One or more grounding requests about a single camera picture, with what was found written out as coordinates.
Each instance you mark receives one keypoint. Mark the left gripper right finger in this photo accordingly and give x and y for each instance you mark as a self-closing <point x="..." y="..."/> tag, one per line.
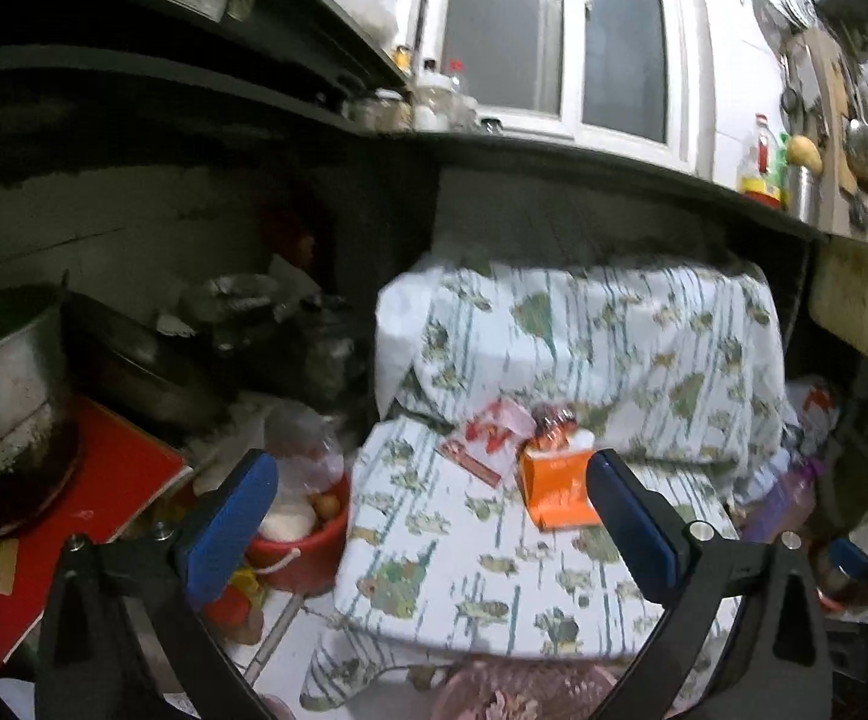
<point x="776" y="661"/>

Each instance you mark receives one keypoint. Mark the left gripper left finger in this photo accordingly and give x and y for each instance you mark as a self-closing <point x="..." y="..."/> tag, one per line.
<point x="91" y="663"/>

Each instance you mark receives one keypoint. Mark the orange paper carton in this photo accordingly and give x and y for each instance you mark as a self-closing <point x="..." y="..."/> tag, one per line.
<point x="554" y="487"/>

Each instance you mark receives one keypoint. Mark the red white paper bag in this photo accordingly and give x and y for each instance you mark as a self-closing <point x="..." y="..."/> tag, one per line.
<point x="487" y="444"/>

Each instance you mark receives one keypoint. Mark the red flat box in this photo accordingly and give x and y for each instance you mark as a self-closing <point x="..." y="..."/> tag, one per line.
<point x="118" y="472"/>

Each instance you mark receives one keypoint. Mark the purple plastic bottle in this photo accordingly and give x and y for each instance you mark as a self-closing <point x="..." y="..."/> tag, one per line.
<point x="787" y="506"/>

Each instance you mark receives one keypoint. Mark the red plastic bucket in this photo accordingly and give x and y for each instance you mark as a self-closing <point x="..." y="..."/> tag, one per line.
<point x="307" y="566"/>

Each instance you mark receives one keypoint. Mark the pink perforated waste basket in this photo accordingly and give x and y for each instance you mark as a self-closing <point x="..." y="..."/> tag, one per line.
<point x="491" y="688"/>

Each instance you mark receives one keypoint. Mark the crumpled white tissue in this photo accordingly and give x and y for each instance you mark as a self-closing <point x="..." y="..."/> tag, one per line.
<point x="581" y="440"/>

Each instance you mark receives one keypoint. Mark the clear plastic bag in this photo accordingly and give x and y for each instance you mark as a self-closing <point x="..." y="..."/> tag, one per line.
<point x="311" y="466"/>

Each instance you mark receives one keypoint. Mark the patterned white cloth cover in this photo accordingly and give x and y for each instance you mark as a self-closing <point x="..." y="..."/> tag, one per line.
<point x="677" y="366"/>

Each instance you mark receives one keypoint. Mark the red orange snack wrapper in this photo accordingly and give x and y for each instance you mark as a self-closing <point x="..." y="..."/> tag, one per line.
<point x="553" y="425"/>

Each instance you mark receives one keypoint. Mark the large metal pot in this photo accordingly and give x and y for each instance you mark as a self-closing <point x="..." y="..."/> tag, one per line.
<point x="32" y="391"/>

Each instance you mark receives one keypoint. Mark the cooking oil bottle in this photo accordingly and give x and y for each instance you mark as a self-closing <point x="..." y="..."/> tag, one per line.
<point x="758" y="174"/>

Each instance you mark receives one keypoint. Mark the white framed window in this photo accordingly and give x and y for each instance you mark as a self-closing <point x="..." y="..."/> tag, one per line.
<point x="627" y="77"/>

